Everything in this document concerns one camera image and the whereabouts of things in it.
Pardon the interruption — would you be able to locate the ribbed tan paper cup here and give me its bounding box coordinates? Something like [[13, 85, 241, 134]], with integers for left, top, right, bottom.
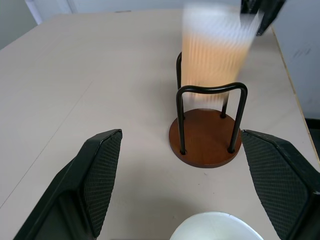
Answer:
[[180, 2, 264, 104]]

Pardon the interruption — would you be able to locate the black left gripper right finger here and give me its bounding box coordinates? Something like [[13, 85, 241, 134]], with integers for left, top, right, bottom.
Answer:
[[241, 129, 320, 240]]

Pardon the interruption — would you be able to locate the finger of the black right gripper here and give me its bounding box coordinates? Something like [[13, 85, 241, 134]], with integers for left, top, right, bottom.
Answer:
[[239, 0, 287, 37]]

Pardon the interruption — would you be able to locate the wire cup holder wooden base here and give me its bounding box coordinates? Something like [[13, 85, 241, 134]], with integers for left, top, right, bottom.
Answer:
[[168, 51, 248, 169]]

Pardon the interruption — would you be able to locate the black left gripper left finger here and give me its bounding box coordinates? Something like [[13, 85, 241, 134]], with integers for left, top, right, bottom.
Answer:
[[13, 128, 123, 240]]

